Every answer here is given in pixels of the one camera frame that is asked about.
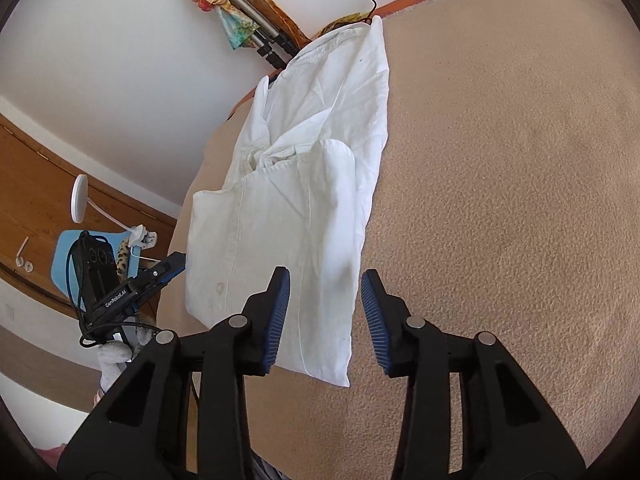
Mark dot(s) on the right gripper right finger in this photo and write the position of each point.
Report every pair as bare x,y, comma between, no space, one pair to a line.
471,412

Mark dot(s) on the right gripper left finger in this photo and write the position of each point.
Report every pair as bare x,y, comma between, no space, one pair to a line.
178,411

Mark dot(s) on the white long-sleeve shirt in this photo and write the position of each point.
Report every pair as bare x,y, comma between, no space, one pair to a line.
299,194

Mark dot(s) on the left gloved hand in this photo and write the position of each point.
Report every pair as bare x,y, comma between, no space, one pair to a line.
114,356

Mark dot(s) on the white clip desk lamp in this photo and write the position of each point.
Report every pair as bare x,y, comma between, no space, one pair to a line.
138,236

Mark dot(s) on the light blue chair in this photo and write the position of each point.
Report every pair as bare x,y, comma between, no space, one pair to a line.
62,272

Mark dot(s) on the beige bed blanket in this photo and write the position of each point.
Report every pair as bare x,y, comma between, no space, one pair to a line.
508,197

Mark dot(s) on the colourful patterned scarf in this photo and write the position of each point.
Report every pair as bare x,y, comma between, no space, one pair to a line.
238,27

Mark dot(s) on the folded silver tripod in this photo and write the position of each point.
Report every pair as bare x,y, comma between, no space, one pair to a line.
267,34

